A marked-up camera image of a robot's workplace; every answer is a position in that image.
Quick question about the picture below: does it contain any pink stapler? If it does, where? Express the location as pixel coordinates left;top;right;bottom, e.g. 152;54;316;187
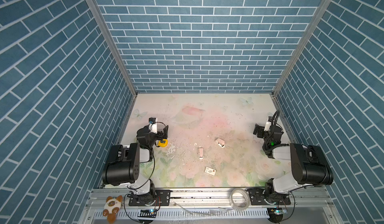
198;147;204;160
215;138;225;148

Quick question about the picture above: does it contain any white staple box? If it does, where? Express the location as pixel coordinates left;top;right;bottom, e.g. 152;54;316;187
205;167;216;176

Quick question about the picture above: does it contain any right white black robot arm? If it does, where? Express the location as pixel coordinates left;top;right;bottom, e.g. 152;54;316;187
254;122;334;204

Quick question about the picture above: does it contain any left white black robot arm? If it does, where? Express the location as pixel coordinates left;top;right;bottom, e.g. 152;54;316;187
102;123;169;206

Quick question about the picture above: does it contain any yellow tape measure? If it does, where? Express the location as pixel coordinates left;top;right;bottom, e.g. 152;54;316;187
158;139;168;148

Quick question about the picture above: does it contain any clear tape roll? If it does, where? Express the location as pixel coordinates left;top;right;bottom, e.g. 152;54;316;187
229;188;251;212

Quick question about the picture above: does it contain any plush panda toy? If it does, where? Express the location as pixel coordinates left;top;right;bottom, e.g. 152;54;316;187
103;196;123;224

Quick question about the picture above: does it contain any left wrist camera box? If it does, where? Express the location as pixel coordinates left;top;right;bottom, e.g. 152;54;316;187
149;118;158;134

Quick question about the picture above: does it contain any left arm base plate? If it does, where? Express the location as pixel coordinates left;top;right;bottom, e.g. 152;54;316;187
128;189;171;207

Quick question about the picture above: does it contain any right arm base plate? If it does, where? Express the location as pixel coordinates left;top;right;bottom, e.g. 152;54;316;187
246;188;291;206

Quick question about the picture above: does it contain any aluminium front rail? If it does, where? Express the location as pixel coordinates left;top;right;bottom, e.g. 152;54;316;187
86;187;333;209

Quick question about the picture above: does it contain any white slotted cable duct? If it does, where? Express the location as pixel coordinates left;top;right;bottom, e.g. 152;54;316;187
92;208;270;220

